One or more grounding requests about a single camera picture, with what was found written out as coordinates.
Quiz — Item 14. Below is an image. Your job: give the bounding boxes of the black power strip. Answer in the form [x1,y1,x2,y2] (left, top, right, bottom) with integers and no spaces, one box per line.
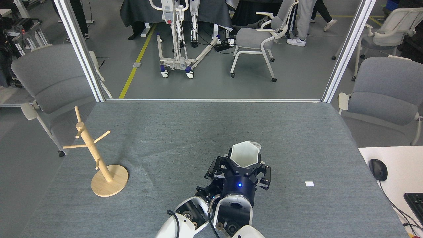
[214,40,236,52]

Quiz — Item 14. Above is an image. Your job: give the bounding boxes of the black mouse cable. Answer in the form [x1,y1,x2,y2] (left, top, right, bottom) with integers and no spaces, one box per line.
[378,180,423,230]

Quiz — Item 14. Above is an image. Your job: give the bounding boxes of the black keyboard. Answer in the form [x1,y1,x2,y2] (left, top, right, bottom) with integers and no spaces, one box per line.
[404,193,423,228]

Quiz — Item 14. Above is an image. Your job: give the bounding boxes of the white desk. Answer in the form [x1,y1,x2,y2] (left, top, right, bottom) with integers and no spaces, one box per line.
[359,146,423,238]

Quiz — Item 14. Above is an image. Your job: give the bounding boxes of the person in dark trousers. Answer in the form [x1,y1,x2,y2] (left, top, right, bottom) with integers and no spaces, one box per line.
[65,0,90,43]

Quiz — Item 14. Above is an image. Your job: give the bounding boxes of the grey chair with white armrest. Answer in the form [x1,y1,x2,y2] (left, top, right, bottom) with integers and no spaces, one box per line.
[338,56,423,146]

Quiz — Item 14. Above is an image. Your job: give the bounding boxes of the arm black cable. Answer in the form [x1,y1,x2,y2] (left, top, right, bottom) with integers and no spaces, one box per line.
[166,210,181,238]
[207,201,220,238]

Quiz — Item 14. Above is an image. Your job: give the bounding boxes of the grey chair with wheels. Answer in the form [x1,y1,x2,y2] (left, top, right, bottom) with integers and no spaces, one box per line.
[11,44,113,157]

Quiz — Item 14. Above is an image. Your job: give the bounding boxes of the wooden cup rack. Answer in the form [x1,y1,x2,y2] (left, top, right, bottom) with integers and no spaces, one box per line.
[63,106,129,198]

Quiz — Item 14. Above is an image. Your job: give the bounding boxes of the silver table edge rail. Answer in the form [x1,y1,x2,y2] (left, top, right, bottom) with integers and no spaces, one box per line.
[106,98,323,103]

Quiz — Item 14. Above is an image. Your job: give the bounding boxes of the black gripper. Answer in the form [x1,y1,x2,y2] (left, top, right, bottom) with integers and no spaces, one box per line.
[196,149,245,203]
[221,160,271,208]

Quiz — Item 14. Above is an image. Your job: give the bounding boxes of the black computer mouse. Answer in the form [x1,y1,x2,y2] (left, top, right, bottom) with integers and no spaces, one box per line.
[369,159,388,181]

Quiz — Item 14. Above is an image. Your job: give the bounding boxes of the silver post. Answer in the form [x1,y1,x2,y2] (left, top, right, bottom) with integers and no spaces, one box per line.
[321,0,377,103]
[53,0,113,103]

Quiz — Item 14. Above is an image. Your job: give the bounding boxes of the person with white shoes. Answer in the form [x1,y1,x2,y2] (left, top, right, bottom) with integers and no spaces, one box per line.
[286,0,314,47]

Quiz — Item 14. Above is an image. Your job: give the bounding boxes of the person with beige shoes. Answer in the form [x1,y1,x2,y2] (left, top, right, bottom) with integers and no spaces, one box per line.
[311,0,338,32]

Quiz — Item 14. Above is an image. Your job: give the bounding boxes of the metal equipment rack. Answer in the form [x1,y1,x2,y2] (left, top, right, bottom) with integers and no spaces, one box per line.
[6,17,50,57]

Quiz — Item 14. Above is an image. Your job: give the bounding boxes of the table with dark cloth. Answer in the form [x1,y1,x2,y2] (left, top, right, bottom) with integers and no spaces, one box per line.
[120,0,234,32]

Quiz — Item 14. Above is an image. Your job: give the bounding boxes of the grey chair with white frame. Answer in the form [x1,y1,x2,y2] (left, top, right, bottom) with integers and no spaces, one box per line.
[230,0,298,82]
[331,7,423,81]

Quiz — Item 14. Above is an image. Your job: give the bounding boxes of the white stand on wheels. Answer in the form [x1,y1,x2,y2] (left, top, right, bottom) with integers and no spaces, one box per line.
[149,0,222,79]

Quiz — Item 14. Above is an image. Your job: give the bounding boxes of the white hexagonal cup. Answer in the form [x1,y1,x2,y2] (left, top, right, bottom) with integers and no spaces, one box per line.
[230,141,262,169]

